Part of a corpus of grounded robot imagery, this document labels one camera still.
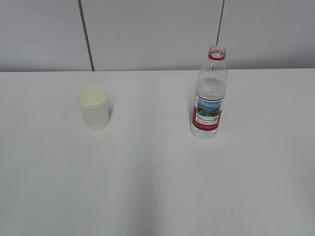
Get clear plastic water bottle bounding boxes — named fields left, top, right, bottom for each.
left=190, top=45, right=228, bottom=140

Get white paper cup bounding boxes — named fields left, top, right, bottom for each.
left=76, top=88, right=109, bottom=131

